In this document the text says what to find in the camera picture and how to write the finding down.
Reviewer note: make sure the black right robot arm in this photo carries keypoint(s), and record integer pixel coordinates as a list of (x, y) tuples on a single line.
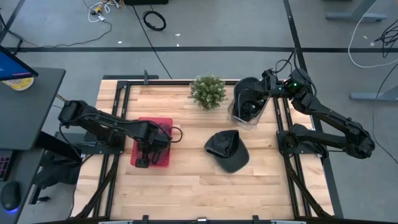
[(329, 115)]

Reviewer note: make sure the black keyboard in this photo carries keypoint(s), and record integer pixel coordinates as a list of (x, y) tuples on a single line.
[(3, 165)]

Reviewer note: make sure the black computer mouse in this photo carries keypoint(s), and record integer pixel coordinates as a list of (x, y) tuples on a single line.
[(10, 194)]

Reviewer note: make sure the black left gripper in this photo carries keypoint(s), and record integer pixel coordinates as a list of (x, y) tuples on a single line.
[(154, 137)]

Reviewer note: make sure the computer monitor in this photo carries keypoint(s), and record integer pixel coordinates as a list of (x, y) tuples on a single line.
[(12, 67)]

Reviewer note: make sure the black cloth bag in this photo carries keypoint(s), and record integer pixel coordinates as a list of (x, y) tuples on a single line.
[(56, 174)]

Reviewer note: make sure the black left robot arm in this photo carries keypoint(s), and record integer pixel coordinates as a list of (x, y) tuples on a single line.
[(102, 123)]

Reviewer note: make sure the black aluminium frame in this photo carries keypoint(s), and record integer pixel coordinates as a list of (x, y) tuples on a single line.
[(174, 82)]

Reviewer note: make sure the grey desk foot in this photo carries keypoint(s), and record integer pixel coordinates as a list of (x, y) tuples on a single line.
[(373, 96), (354, 16)]

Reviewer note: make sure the red plastic bin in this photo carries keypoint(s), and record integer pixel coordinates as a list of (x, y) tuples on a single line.
[(133, 146)]

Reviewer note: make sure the dark grey baseball cap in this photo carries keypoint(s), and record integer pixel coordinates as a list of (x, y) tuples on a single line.
[(245, 82), (248, 109), (228, 154)]

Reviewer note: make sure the dark grey desk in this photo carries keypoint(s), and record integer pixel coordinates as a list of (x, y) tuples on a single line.
[(28, 109)]

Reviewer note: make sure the clear plastic bin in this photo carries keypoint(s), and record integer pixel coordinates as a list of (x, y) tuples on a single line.
[(236, 123)]

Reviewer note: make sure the small green potted plant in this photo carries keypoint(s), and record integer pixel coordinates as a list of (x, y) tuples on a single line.
[(208, 91)]

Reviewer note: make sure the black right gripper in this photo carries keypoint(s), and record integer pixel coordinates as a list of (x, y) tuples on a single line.
[(273, 85)]

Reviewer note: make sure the yellow round bowl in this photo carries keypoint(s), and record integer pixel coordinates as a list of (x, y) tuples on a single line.
[(20, 84)]

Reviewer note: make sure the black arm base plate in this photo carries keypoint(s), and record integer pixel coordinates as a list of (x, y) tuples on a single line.
[(71, 146), (283, 146)]

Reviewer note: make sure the black floor box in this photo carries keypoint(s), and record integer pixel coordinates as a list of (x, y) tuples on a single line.
[(146, 2)]

